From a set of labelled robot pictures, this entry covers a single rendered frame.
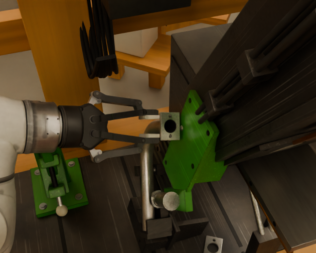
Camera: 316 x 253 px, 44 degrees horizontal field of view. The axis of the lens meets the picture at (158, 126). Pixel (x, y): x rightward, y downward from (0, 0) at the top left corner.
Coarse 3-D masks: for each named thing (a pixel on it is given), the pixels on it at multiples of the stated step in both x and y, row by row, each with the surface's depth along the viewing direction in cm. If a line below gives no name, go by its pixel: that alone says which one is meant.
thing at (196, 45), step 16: (192, 32) 93; (208, 32) 93; (224, 32) 93; (176, 48) 91; (192, 48) 89; (208, 48) 89; (176, 64) 93; (192, 64) 85; (176, 80) 96; (176, 96) 100
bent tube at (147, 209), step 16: (160, 112) 76; (176, 112) 77; (160, 128) 76; (176, 128) 77; (144, 144) 88; (144, 160) 89; (144, 176) 88; (144, 192) 88; (144, 208) 88; (144, 224) 88
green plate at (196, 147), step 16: (192, 96) 74; (192, 112) 74; (192, 128) 74; (208, 128) 69; (176, 144) 81; (192, 144) 74; (208, 144) 69; (176, 160) 81; (192, 160) 75; (208, 160) 75; (224, 160) 76; (176, 176) 82; (192, 176) 75; (208, 176) 79
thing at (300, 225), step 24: (240, 168) 81; (264, 168) 80; (288, 168) 80; (312, 168) 80; (264, 192) 76; (288, 192) 76; (312, 192) 76; (288, 216) 72; (312, 216) 72; (288, 240) 69; (312, 240) 69
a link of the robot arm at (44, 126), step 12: (36, 108) 63; (48, 108) 64; (36, 120) 62; (48, 120) 64; (60, 120) 66; (36, 132) 62; (48, 132) 64; (60, 132) 66; (36, 144) 63; (48, 144) 64
